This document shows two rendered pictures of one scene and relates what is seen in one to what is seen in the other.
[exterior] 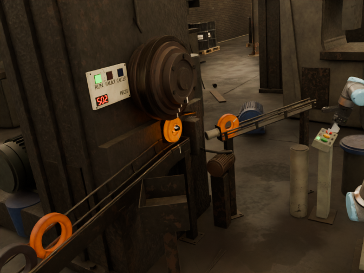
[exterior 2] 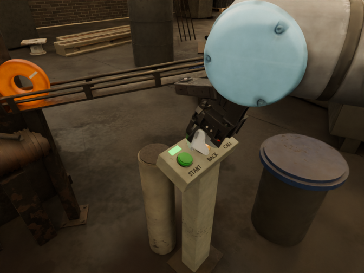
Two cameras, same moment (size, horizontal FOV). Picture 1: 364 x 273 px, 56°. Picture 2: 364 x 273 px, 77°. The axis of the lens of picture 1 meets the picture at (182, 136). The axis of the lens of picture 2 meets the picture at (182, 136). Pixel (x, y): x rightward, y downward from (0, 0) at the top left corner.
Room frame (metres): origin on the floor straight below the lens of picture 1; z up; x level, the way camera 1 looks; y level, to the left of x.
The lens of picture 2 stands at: (1.57, -0.96, 0.99)
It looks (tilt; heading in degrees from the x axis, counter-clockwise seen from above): 34 degrees down; 8
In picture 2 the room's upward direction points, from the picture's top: straight up
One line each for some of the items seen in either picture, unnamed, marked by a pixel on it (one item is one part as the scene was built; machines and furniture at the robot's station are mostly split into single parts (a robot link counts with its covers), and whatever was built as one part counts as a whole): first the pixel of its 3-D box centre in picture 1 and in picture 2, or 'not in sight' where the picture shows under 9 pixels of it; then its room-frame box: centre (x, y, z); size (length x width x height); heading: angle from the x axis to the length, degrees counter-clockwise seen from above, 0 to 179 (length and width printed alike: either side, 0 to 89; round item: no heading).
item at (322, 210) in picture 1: (324, 176); (198, 213); (2.09, -0.94, 0.31); 0.24 x 0.16 x 0.62; 146
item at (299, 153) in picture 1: (299, 181); (160, 204); (2.15, -0.79, 0.26); 0.12 x 0.12 x 0.52
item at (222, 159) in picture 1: (222, 189); (33, 190); (2.15, -0.25, 0.27); 0.22 x 0.13 x 0.53; 146
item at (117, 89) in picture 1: (109, 85); not in sight; (1.73, 0.33, 1.15); 0.26 x 0.02 x 0.18; 146
